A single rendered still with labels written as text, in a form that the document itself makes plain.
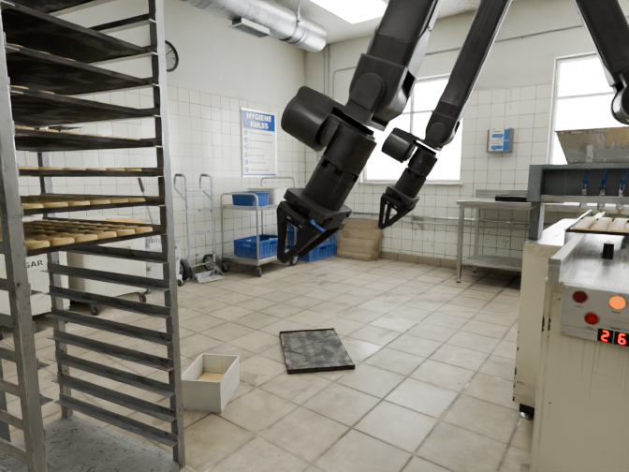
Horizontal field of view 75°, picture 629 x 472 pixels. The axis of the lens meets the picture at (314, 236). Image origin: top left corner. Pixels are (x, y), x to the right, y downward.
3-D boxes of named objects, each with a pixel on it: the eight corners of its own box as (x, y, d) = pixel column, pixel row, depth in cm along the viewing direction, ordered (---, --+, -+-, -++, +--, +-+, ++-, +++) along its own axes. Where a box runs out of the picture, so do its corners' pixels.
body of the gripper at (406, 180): (383, 192, 94) (400, 164, 92) (394, 190, 103) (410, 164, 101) (406, 207, 92) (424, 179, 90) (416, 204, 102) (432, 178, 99)
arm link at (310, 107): (387, 80, 46) (406, 95, 54) (309, 36, 50) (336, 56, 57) (337, 172, 50) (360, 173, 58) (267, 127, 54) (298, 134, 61)
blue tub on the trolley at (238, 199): (246, 204, 502) (246, 191, 500) (271, 205, 480) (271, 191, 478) (228, 205, 477) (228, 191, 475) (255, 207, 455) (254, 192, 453)
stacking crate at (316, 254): (314, 252, 614) (314, 239, 612) (335, 256, 589) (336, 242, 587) (286, 258, 568) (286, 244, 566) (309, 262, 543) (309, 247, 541)
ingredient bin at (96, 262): (90, 318, 328) (82, 224, 317) (60, 303, 368) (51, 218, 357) (153, 302, 369) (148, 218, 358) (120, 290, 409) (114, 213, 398)
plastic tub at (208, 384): (202, 380, 229) (201, 353, 227) (241, 382, 227) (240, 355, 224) (178, 410, 200) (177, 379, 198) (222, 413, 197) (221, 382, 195)
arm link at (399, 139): (448, 126, 87) (454, 130, 94) (402, 102, 90) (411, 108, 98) (417, 176, 91) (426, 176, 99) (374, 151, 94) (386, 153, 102)
